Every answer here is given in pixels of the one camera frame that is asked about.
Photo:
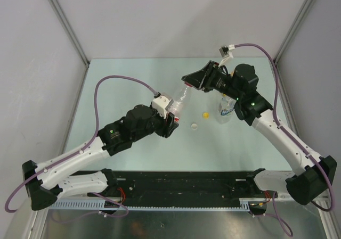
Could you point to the right aluminium frame post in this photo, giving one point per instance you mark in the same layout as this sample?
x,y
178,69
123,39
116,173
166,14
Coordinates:
x,y
294,28

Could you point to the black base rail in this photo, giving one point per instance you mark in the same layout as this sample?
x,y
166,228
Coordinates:
x,y
185,189

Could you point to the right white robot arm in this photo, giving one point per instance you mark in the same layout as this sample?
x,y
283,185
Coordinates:
x,y
311,173

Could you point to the red cap water bottle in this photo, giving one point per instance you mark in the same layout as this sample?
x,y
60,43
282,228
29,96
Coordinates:
x,y
180,100

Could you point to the aluminium frame post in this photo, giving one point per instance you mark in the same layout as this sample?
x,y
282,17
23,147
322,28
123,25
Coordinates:
x,y
61,16
294,28

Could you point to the left aluminium frame post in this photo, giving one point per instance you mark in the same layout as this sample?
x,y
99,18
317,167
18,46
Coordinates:
x,y
61,16

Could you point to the grey slotted cable duct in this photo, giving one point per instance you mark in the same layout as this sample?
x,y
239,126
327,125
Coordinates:
x,y
97,204

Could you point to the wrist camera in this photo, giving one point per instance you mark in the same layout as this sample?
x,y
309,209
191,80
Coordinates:
x,y
226,54
162,104

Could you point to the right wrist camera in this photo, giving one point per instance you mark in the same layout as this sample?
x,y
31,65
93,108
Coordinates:
x,y
226,54

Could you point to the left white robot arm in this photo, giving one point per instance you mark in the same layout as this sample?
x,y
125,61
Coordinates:
x,y
49,181

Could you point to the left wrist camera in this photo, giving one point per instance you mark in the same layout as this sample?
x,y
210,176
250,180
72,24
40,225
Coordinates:
x,y
162,104

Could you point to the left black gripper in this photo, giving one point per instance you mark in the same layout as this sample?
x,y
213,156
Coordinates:
x,y
165,130

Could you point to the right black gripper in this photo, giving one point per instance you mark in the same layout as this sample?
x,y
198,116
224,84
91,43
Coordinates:
x,y
203,79

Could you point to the white cap clear bottle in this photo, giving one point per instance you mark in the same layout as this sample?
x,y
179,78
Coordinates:
x,y
226,109

